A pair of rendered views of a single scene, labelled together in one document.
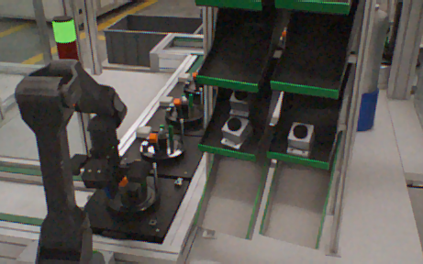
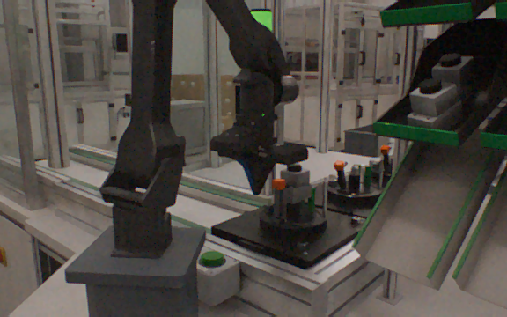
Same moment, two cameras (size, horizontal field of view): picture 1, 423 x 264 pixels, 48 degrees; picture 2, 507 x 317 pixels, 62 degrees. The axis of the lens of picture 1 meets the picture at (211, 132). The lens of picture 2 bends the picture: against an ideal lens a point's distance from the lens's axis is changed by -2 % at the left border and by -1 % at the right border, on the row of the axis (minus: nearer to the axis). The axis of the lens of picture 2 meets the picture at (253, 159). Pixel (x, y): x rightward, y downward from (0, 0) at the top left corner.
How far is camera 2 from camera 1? 0.50 m
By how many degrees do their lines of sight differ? 31
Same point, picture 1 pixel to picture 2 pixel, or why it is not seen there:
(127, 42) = (364, 144)
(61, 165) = (150, 46)
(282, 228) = (497, 283)
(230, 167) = (426, 185)
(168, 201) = (335, 232)
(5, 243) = not seen: hidden behind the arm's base
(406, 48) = not seen: outside the picture
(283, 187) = not seen: outside the picture
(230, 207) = (414, 238)
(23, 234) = not seen: hidden behind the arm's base
